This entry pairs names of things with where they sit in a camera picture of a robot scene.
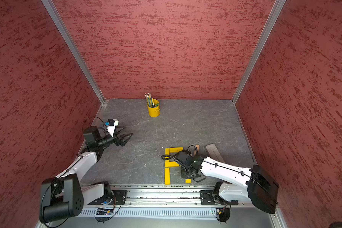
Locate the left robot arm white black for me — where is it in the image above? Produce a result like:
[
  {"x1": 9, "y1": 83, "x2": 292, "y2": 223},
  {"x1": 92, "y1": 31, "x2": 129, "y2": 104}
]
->
[{"x1": 39, "y1": 122, "x2": 133, "y2": 226}]

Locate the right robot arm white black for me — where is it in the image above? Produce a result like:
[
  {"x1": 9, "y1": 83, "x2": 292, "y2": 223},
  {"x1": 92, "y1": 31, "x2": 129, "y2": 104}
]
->
[{"x1": 163, "y1": 150, "x2": 279, "y2": 214}]

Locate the left aluminium corner post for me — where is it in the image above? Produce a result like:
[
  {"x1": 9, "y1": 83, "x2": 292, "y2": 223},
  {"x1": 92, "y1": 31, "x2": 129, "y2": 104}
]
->
[{"x1": 41, "y1": 0, "x2": 106, "y2": 106}]

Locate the aluminium corner post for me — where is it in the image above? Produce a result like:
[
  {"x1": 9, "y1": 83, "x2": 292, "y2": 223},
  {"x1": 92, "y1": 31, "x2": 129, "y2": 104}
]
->
[
  {"x1": 232, "y1": 0, "x2": 286, "y2": 105},
  {"x1": 41, "y1": 0, "x2": 106, "y2": 106}
]

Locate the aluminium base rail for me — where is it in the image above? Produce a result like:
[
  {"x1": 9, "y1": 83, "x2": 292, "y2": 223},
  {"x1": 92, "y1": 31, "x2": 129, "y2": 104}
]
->
[{"x1": 76, "y1": 185, "x2": 278, "y2": 209}]

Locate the yellow metal pencil bucket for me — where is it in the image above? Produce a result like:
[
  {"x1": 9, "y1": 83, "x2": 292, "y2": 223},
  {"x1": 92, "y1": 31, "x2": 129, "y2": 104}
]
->
[{"x1": 147, "y1": 98, "x2": 161, "y2": 117}]

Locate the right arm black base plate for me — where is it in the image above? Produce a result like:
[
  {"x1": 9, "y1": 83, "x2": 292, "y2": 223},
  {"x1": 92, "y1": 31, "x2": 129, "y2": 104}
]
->
[{"x1": 199, "y1": 190, "x2": 239, "y2": 206}]

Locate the natural wooden block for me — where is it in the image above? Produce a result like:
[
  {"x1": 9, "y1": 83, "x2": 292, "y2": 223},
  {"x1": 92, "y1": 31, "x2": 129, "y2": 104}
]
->
[{"x1": 194, "y1": 145, "x2": 200, "y2": 155}]

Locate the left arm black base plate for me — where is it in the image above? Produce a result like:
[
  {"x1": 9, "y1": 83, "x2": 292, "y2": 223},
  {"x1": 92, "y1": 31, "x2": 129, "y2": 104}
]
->
[{"x1": 89, "y1": 190, "x2": 128, "y2": 206}]

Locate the grey wooden plank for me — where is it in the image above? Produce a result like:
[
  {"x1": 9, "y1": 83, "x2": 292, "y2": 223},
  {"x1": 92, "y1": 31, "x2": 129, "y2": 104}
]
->
[{"x1": 205, "y1": 143, "x2": 225, "y2": 163}]

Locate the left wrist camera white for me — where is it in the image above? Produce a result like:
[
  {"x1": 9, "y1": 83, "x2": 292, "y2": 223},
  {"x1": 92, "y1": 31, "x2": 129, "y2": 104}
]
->
[{"x1": 105, "y1": 119, "x2": 119, "y2": 137}]

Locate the white slotted cable duct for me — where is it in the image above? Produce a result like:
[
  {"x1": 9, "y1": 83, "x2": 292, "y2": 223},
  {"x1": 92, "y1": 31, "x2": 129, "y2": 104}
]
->
[{"x1": 74, "y1": 207, "x2": 219, "y2": 220}]

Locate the right aluminium corner post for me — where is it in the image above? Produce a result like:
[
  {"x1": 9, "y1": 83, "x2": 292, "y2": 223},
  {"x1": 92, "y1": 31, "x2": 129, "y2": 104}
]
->
[{"x1": 232, "y1": 0, "x2": 286, "y2": 105}]

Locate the bundle of coloured pencils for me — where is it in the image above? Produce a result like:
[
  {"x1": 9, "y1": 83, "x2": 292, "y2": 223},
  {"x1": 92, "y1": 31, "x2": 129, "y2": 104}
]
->
[{"x1": 145, "y1": 93, "x2": 154, "y2": 108}]

